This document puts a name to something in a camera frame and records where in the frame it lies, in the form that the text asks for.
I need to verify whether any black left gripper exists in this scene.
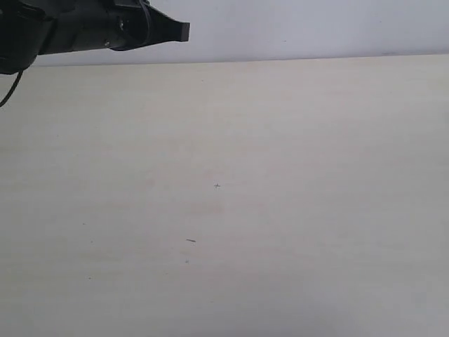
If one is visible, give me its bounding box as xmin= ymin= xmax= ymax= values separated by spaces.
xmin=1 ymin=0 xmax=190 ymax=56

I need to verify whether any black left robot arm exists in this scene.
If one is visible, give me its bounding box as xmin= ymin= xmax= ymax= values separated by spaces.
xmin=1 ymin=0 xmax=190 ymax=74

